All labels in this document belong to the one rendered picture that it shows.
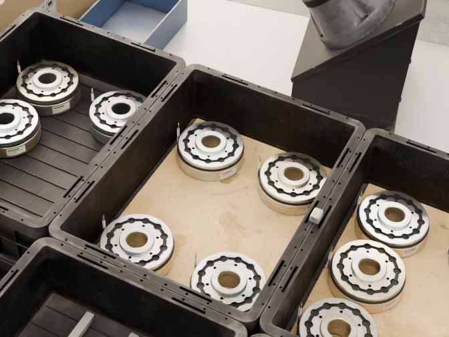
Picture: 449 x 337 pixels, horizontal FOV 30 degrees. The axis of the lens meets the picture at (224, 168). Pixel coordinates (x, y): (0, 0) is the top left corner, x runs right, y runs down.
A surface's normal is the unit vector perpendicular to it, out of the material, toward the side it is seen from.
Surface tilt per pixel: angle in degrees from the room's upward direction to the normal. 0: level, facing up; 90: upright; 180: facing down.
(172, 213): 0
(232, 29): 0
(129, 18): 0
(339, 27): 78
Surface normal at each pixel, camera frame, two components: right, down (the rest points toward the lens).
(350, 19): -0.23, 0.36
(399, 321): 0.04, -0.69
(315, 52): -0.64, -0.65
